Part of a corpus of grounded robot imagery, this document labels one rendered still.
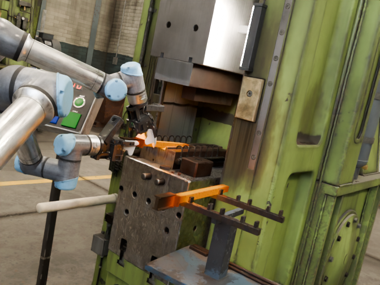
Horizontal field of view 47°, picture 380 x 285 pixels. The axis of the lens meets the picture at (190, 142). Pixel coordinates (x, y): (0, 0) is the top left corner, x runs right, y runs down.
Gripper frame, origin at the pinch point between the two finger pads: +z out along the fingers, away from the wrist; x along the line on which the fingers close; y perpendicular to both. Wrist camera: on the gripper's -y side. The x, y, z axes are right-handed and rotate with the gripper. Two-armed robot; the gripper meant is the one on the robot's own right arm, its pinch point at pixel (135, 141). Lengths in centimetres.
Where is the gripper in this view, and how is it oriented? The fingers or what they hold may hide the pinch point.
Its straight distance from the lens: 173.6
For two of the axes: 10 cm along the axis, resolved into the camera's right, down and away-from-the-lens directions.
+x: 7.6, 2.4, -6.0
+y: -2.0, 9.7, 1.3
